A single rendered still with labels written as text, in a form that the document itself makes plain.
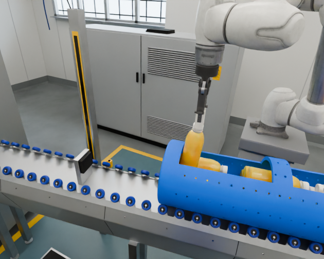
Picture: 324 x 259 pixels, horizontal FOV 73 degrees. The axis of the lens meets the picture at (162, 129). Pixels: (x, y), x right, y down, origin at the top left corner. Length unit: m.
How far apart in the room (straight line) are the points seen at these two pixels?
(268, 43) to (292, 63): 3.03
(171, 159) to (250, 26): 0.52
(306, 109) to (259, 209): 0.65
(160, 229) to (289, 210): 0.52
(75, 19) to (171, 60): 1.46
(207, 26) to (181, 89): 1.93
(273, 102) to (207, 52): 0.80
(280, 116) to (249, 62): 2.28
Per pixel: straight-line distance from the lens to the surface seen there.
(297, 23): 0.62
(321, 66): 1.24
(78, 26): 1.27
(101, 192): 1.09
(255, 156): 1.51
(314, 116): 1.36
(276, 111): 1.44
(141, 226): 1.10
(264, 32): 0.61
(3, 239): 2.05
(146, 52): 2.68
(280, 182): 0.90
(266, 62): 3.63
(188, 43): 2.46
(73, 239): 2.18
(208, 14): 0.69
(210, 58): 0.72
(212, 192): 0.86
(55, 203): 1.27
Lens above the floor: 1.74
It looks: 29 degrees down
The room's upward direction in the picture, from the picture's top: 3 degrees clockwise
